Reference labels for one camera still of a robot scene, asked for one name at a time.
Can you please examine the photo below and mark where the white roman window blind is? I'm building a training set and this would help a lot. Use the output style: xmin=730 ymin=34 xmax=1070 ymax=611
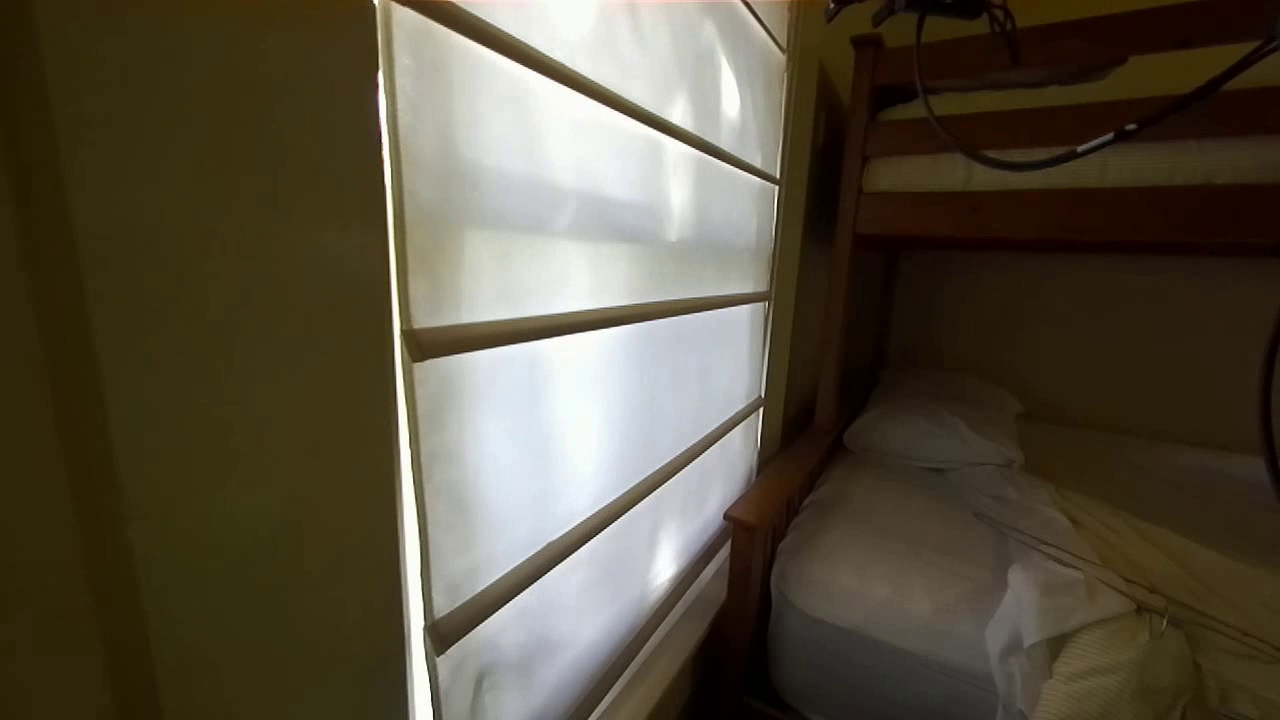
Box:
xmin=383 ymin=0 xmax=788 ymax=720

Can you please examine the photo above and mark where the white pillow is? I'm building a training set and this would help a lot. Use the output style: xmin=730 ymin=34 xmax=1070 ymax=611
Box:
xmin=843 ymin=372 xmax=1025 ymax=474

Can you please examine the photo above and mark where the white fitted mattress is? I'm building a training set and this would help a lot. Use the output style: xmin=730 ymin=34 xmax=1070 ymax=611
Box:
xmin=769 ymin=425 xmax=1280 ymax=720

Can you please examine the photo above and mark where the crumpled cream bed sheet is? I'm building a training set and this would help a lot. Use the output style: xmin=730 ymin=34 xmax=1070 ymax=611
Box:
xmin=972 ymin=474 xmax=1280 ymax=720

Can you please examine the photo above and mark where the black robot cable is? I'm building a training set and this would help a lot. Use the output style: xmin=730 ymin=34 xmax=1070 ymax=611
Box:
xmin=823 ymin=0 xmax=1280 ymax=177

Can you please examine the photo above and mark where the wooden bunk bed frame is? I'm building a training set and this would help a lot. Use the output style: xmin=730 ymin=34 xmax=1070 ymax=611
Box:
xmin=708 ymin=0 xmax=1280 ymax=720

